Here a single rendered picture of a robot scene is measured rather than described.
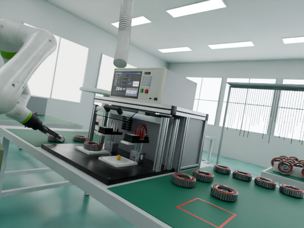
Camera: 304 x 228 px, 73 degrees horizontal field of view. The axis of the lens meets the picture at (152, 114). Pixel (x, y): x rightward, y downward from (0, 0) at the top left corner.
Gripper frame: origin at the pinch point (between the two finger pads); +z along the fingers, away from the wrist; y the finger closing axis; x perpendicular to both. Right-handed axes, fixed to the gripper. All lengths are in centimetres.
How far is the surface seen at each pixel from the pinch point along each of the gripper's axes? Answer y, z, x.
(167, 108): -83, -12, -31
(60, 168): -49, -22, 17
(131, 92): -52, -9, -40
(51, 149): -29.8, -18.0, 10.8
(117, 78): -36, -12, -48
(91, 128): -21.9, 3.8, -14.7
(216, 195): -114, 3, -1
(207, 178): -104, 18, -11
